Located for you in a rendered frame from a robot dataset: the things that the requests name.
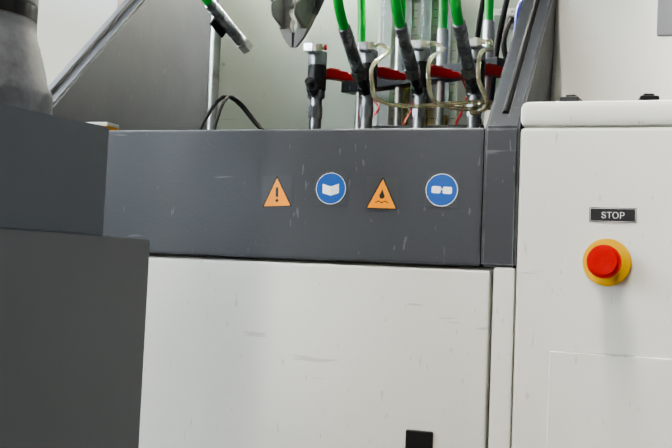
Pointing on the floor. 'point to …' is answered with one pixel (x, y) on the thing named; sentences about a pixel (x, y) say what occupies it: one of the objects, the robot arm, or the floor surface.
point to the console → (597, 221)
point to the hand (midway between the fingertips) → (295, 40)
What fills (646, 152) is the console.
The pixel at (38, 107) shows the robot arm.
